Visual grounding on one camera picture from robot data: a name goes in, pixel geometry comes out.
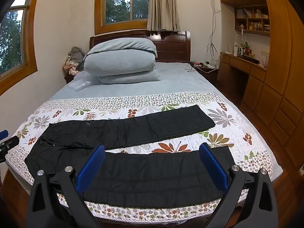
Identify tall wooden wardrobe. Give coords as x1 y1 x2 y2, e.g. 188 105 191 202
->
264 0 304 171

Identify small light blue pillow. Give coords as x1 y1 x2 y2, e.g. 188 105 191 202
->
69 72 100 92

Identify black pants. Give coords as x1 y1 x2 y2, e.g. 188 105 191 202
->
24 104 236 208

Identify dark wooden nightstand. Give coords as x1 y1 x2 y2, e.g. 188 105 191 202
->
190 62 220 86

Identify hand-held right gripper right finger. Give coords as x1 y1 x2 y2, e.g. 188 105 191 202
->
199 142 279 228

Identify hanging wall cables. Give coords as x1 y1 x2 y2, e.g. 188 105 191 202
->
207 0 222 64

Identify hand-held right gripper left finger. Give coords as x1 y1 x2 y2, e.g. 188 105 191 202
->
26 144 106 228

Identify pile of clothes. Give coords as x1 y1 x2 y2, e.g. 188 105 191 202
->
63 46 86 76

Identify stack of grey-blue pillows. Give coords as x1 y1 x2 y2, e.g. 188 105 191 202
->
84 37 161 84

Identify wooden wall shelf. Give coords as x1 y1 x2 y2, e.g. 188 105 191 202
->
234 5 271 37

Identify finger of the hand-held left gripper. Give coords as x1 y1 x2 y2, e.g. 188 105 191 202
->
0 130 20 152

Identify beige curtain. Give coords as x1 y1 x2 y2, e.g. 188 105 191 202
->
146 0 180 32

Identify wide wooden framed window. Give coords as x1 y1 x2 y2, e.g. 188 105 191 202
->
0 0 43 95

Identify flat black device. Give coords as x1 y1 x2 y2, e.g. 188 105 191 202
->
242 56 260 64

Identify wooden desk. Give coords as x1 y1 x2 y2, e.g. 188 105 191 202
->
217 52 269 124

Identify light blue bedsheet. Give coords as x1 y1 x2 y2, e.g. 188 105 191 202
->
49 62 220 101

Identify floral patterned quilt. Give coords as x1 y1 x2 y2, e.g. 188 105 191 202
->
5 92 283 222

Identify row of books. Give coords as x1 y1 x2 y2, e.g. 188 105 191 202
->
236 8 254 19

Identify wooden framed window with curtain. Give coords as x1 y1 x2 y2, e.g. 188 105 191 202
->
94 0 152 36

